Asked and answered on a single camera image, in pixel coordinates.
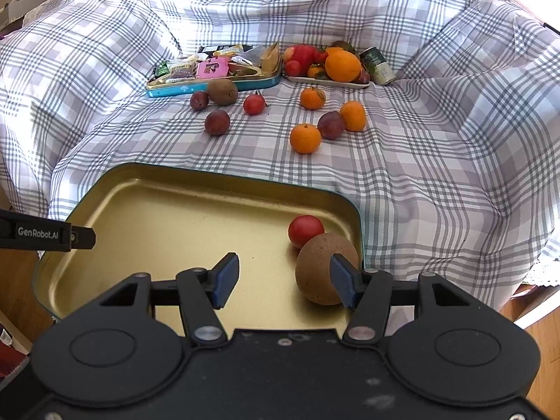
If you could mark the back mandarin on plate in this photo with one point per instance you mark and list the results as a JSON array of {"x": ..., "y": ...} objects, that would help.
[{"x": 332, "y": 50}]

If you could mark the silver foil snack packet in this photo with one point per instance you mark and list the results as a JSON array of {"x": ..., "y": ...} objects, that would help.
[{"x": 251, "y": 57}]

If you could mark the red tomato in gold tray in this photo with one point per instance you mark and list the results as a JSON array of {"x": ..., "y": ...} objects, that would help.
[{"x": 303, "y": 228}]

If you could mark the large orange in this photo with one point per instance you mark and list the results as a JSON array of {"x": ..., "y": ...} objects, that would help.
[{"x": 342, "y": 67}]

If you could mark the purple plum right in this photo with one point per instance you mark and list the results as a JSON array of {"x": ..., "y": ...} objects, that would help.
[{"x": 331, "y": 125}]

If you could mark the small red tomato on plate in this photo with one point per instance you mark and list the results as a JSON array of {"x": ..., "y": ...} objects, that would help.
[{"x": 292, "y": 68}]

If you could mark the kiwi behind plate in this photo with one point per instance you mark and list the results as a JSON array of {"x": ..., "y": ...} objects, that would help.
[{"x": 344, "y": 45}]

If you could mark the plum on plate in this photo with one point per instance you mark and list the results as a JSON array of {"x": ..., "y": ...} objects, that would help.
[{"x": 363, "y": 78}]

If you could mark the white fruit plate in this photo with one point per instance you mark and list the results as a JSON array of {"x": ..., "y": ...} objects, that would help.
[{"x": 323, "y": 82}]

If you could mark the mandarin with leaf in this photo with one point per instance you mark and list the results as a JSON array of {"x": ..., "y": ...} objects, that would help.
[{"x": 312, "y": 98}]

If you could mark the strawberry-like tomato on plate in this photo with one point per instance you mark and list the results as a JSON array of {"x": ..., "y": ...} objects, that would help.
[{"x": 320, "y": 55}]

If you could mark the small mandarin on plate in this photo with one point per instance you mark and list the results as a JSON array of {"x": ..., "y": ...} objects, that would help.
[{"x": 317, "y": 72}]

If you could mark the brown kiwi on cloth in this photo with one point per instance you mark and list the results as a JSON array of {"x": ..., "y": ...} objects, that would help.
[{"x": 223, "y": 92}]

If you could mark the blue snack tin tray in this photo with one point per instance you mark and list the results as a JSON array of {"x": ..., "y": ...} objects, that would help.
[{"x": 248, "y": 66}]

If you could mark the gold metal tray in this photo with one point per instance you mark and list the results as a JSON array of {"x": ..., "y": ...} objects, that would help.
[{"x": 162, "y": 221}]

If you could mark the grey plaid cloth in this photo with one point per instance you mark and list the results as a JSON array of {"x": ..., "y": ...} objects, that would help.
[{"x": 456, "y": 171}]

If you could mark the red cherry tomato with stem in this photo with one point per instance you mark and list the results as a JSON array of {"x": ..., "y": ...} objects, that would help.
[{"x": 254, "y": 104}]

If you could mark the small purple plum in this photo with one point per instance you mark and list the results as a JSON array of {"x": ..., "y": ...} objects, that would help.
[{"x": 199, "y": 100}]

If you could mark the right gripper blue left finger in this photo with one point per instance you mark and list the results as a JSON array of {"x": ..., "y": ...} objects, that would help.
[{"x": 201, "y": 293}]

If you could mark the red apple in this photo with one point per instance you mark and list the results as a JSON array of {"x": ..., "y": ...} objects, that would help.
[{"x": 303, "y": 53}]

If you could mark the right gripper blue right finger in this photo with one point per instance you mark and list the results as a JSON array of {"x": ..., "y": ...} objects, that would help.
[{"x": 366, "y": 295}]

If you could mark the brown kiwi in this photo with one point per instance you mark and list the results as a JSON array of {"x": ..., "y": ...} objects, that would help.
[
  {"x": 312, "y": 273},
  {"x": 223, "y": 92}
]

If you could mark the brown paper snack bag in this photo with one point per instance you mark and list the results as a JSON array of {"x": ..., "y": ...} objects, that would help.
[{"x": 269, "y": 59}]

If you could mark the oval orange mandarin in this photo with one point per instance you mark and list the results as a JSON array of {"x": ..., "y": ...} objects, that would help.
[{"x": 354, "y": 116}]

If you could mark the purple plum left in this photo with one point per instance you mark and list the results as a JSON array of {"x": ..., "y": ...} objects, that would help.
[{"x": 217, "y": 123}]

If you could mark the pink snack packet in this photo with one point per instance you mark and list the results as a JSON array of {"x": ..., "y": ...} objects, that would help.
[{"x": 213, "y": 68}]

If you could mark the green drink can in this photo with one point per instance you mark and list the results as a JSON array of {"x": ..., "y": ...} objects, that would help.
[{"x": 379, "y": 70}]

